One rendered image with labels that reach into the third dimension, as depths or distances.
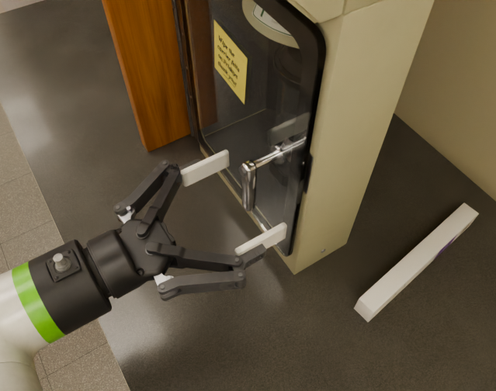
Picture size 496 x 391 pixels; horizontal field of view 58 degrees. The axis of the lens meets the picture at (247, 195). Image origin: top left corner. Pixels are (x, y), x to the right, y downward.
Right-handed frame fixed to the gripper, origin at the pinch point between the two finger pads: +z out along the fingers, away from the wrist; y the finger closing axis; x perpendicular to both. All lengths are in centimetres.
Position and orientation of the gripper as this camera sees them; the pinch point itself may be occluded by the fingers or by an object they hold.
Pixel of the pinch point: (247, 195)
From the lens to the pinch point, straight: 58.1
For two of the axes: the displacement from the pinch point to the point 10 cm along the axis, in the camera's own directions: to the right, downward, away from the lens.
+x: 0.0, 5.8, 8.2
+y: -5.3, -6.9, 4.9
